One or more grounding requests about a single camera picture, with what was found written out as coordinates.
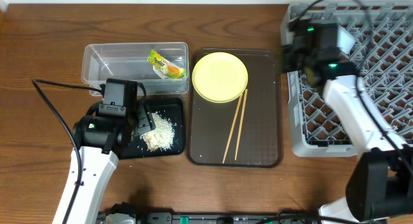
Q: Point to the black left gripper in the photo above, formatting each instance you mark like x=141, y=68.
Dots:
x=144, y=119

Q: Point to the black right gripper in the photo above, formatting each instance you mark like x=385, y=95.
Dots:
x=287, y=55

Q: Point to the rice food waste pile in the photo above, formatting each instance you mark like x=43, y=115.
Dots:
x=162, y=137

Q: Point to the green yellow snack wrapper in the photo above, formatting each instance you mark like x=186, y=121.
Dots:
x=164, y=66

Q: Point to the wooden chopstick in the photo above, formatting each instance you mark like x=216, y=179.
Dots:
x=241, y=123
x=232, y=128

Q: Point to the yellow plate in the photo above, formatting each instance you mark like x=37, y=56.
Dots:
x=220, y=77

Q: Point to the white cup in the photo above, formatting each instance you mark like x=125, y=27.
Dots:
x=345, y=41

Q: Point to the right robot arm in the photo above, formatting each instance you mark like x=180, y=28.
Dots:
x=380, y=186

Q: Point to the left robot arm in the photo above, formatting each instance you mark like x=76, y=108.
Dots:
x=100, y=137

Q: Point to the black waste tray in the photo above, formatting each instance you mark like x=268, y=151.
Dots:
x=170, y=110

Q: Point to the grey dishwasher rack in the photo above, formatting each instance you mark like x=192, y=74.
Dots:
x=383, y=34

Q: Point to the clear plastic bin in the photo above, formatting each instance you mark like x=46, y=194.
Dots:
x=129, y=61

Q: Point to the dark brown serving tray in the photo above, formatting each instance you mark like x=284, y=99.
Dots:
x=261, y=143

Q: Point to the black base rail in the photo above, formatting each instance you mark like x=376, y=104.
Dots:
x=128, y=213

